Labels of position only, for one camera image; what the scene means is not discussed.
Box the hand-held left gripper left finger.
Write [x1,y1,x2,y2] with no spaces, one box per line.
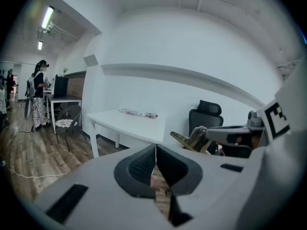
[33,143,174,230]

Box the dark wicker chair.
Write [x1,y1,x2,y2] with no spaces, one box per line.
[55,105,84,152]

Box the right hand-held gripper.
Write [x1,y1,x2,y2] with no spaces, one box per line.
[205,61,307,158]

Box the white table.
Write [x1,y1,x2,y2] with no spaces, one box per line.
[86,108,166,158]

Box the white desk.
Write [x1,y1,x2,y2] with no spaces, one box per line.
[46,93,83,134]

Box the book with flag cover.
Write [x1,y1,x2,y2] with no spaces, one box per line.
[119,108,145,117]

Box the white cable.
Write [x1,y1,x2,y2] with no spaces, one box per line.
[4,161,71,179]

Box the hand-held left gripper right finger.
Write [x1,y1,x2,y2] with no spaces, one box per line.
[156,144,261,230]

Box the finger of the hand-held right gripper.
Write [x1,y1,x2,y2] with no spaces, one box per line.
[190,126,208,141]

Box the grey wall panel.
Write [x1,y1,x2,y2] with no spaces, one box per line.
[83,54,99,67]

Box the black monitor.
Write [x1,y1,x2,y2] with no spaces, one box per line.
[53,74,70,99]

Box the black office chair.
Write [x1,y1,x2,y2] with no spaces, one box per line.
[189,99,224,154]

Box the floral seat cushion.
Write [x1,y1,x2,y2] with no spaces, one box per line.
[55,119,79,129]

